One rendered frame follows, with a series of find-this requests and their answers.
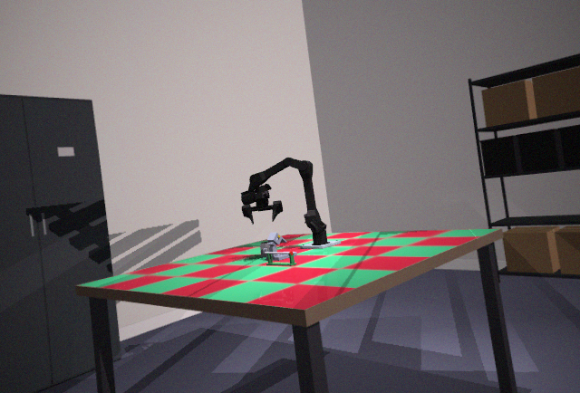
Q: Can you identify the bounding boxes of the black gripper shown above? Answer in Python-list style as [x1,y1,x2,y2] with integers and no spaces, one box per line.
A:
[242,200,283,224]

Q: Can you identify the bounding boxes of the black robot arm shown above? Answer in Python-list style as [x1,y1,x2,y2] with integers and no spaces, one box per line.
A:
[241,158,330,245]

